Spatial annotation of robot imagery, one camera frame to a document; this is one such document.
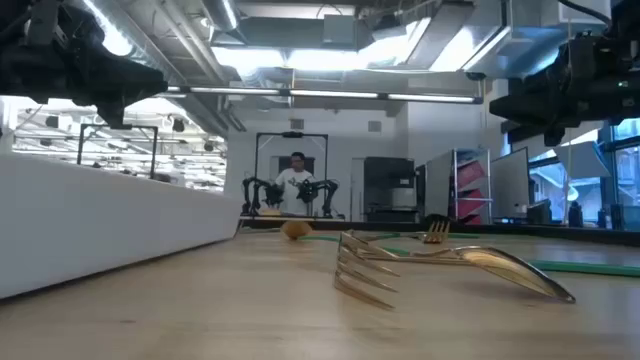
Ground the silver shelf rack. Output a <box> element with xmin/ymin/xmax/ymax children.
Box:
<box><xmin>452</xmin><ymin>147</ymin><xmax>494</xmax><ymax>225</ymax></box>

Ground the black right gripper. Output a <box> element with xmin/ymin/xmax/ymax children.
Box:
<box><xmin>489</xmin><ymin>37</ymin><xmax>640</xmax><ymax>147</ymax></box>

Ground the white hanging shade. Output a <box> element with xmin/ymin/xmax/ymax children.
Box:
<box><xmin>552</xmin><ymin>140</ymin><xmax>612</xmax><ymax>180</ymax></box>

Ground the black cabinet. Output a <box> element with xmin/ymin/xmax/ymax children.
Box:
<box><xmin>363</xmin><ymin>156</ymin><xmax>420</xmax><ymax>224</ymax></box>

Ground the long linear ceiling light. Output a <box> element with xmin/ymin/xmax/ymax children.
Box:
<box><xmin>154</xmin><ymin>85</ymin><xmax>484</xmax><ymax>105</ymax></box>

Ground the black bottle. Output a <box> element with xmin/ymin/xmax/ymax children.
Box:
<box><xmin>568</xmin><ymin>200</ymin><xmax>585</xmax><ymax>229</ymax></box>

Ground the black gantry frame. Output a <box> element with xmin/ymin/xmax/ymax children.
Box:
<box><xmin>76</xmin><ymin>122</ymin><xmax>160</xmax><ymax>180</ymax></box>

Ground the gold knife green handle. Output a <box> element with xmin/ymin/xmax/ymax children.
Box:
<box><xmin>359</xmin><ymin>248</ymin><xmax>640</xmax><ymax>279</ymax></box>
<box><xmin>347</xmin><ymin>230</ymin><xmax>426</xmax><ymax>242</ymax></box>

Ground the black metal station frame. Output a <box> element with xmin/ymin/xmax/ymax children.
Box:
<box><xmin>253</xmin><ymin>131</ymin><xmax>330</xmax><ymax>219</ymax></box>

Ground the gold fork green handle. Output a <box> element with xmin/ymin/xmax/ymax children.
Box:
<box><xmin>332</xmin><ymin>229</ymin><xmax>402</xmax><ymax>311</ymax></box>
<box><xmin>423</xmin><ymin>219</ymin><xmax>451</xmax><ymax>245</ymax></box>

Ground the grey partition panel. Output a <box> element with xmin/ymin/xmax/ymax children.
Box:
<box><xmin>423</xmin><ymin>149</ymin><xmax>455</xmax><ymax>219</ymax></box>

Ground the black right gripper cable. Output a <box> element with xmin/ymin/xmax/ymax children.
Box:
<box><xmin>557</xmin><ymin>0</ymin><xmax>614</xmax><ymax>26</ymax></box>

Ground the grey ceiling unit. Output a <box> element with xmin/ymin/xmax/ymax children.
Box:
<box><xmin>322</xmin><ymin>13</ymin><xmax>359</xmax><ymax>46</ymax></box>

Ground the wooden workbench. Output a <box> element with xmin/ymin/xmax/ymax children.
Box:
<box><xmin>238</xmin><ymin>214</ymin><xmax>347</xmax><ymax>224</ymax></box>

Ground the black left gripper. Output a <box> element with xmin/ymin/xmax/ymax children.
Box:
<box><xmin>0</xmin><ymin>34</ymin><xmax>169</xmax><ymax>130</ymax></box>

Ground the white plastic cutlery tray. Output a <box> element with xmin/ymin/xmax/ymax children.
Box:
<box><xmin>0</xmin><ymin>151</ymin><xmax>245</xmax><ymax>301</ymax></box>

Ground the black monitor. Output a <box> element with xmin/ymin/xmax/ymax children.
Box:
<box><xmin>527</xmin><ymin>198</ymin><xmax>554</xmax><ymax>225</ymax></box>

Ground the person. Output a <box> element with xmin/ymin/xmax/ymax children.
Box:
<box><xmin>273</xmin><ymin>151</ymin><xmax>317</xmax><ymax>217</ymax></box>

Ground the silver round air duct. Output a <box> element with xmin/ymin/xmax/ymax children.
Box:
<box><xmin>199</xmin><ymin>0</ymin><xmax>241</xmax><ymax>31</ymax></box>

